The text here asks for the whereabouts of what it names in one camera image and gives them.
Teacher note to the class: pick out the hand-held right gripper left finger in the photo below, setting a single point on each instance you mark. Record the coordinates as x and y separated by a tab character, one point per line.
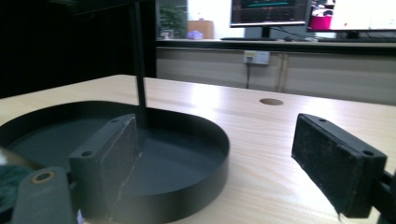
102	161

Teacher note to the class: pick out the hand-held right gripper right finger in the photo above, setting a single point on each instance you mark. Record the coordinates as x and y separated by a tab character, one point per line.
327	158

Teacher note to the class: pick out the black round tray with pole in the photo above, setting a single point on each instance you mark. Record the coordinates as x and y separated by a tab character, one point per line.
183	161

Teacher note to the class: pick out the long background desk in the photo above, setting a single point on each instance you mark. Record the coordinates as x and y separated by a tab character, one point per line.
327	71

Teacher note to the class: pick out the black curtain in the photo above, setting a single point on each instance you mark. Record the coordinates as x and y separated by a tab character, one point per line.
62	43

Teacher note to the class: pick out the computer mouse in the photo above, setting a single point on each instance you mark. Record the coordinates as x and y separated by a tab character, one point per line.
289	39

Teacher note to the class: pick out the pink container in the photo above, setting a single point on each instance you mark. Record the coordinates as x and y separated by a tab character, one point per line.
321	23

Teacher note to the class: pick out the black keyboard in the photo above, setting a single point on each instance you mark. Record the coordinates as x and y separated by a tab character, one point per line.
249	39

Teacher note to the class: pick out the computer monitor with white screen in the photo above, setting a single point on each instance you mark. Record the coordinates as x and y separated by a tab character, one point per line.
361	14

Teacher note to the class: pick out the small purple object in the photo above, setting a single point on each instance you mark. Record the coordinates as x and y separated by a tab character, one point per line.
195	34

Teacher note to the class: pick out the computer monitor with dark screen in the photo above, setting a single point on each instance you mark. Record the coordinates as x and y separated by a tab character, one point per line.
267	12

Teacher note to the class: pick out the green potted plant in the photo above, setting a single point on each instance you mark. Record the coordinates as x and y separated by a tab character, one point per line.
172	20

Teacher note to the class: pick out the brown cardboard box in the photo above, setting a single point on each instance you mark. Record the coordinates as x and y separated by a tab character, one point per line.
204	28

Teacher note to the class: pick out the white wall socket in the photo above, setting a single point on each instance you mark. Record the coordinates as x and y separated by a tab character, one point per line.
256	57

